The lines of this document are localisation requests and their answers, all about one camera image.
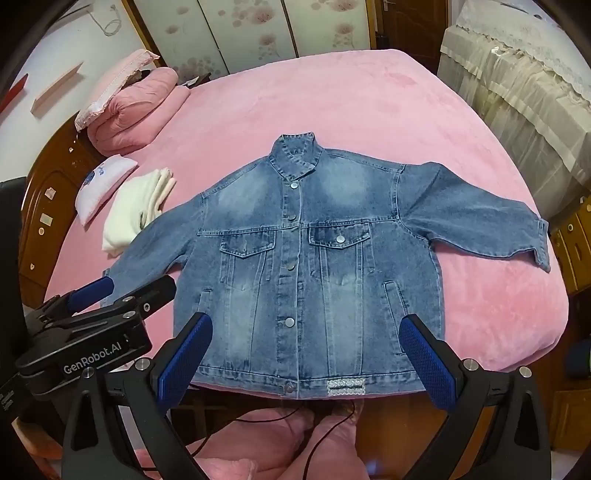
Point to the wooden headboard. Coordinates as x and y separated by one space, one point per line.
51 194

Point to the cream lace-covered furniture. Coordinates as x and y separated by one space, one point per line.
508 92

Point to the floral sliding-door wardrobe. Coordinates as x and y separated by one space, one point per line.
240 27

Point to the brown wooden door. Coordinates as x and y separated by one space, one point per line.
415 23

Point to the person's pink trousers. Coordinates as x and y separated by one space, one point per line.
268 443

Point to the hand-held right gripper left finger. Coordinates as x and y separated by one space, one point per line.
182 360

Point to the folded cream clothes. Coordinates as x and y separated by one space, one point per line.
129 212

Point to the wooden wall strip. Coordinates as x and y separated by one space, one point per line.
55 90

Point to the wooden drawer cabinet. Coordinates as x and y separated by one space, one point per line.
572 244

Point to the blue denim jacket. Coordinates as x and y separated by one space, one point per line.
258 277

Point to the pink lace-edged pillow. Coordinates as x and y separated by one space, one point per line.
115 78

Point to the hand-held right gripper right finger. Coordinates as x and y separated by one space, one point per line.
429 364

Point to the folded pink quilt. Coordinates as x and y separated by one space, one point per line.
138 115

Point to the pink plush blanket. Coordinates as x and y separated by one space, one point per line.
346 106

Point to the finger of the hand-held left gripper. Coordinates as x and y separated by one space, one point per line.
147 295
92 290

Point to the small white printed pillow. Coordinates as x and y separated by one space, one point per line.
99 189

